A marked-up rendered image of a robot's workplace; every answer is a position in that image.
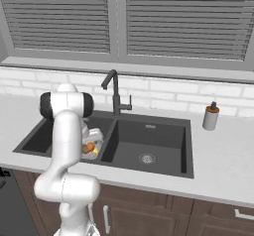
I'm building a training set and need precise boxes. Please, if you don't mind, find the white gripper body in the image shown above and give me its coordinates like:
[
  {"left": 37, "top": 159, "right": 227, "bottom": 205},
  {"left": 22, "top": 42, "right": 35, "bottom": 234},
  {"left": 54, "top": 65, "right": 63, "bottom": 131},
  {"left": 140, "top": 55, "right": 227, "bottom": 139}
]
[{"left": 85, "top": 127, "right": 105, "bottom": 146}]

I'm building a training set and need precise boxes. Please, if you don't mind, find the black sink faucet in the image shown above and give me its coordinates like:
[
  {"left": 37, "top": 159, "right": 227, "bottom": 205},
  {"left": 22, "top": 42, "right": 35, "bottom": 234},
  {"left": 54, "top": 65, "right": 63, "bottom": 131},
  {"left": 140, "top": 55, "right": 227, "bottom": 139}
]
[{"left": 100, "top": 68, "right": 134, "bottom": 117}]

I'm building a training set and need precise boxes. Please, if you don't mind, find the dark grey double sink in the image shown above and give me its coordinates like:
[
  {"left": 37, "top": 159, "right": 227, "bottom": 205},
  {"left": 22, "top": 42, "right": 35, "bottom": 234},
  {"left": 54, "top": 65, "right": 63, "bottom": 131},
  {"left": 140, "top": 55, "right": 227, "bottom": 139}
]
[{"left": 12, "top": 109, "right": 194, "bottom": 180}]

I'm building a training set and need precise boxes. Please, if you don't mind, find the brown cabinet door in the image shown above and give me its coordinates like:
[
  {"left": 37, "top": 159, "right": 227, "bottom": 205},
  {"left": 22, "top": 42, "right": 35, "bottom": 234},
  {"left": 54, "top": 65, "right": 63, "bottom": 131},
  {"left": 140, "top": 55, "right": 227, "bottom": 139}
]
[
  {"left": 93, "top": 195, "right": 174, "bottom": 236},
  {"left": 186, "top": 209, "right": 254, "bottom": 236}
]

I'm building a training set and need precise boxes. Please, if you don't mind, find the dark grey dishwasher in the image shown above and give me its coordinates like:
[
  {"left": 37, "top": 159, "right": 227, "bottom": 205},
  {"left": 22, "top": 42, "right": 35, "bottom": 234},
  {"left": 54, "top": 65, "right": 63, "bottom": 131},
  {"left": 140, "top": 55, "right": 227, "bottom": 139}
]
[{"left": 0, "top": 168, "right": 42, "bottom": 236}]

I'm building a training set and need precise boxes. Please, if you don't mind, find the white soap dispenser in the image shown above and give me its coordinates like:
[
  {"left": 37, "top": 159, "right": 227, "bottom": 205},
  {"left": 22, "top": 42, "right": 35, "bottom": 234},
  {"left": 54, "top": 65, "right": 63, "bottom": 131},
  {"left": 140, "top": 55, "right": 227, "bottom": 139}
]
[{"left": 201, "top": 100, "right": 220, "bottom": 132}]

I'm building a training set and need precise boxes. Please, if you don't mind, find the grey window blind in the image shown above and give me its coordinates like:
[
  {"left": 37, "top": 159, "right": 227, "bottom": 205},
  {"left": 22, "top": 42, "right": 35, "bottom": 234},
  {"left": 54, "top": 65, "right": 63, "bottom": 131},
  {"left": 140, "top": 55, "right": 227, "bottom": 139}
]
[
  {"left": 0, "top": 0, "right": 112, "bottom": 55},
  {"left": 125, "top": 0, "right": 254, "bottom": 62}
]

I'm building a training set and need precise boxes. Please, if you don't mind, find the white cabinet door handle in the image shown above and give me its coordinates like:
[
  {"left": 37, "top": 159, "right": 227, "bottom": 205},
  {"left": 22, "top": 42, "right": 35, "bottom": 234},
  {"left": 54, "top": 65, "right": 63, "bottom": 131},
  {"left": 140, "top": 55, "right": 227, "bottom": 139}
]
[
  {"left": 234, "top": 208, "right": 254, "bottom": 222},
  {"left": 102, "top": 204, "right": 111, "bottom": 235}
]

